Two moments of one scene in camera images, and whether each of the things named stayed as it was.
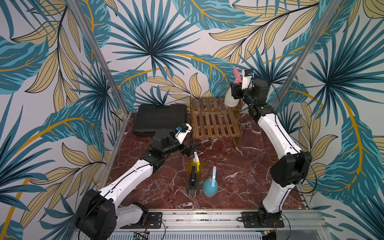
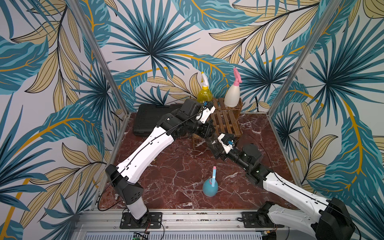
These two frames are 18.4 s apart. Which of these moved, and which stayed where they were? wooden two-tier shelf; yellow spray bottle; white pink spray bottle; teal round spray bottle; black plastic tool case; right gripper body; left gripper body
Moved: left gripper body; yellow spray bottle; right gripper body
Stayed: teal round spray bottle; wooden two-tier shelf; white pink spray bottle; black plastic tool case
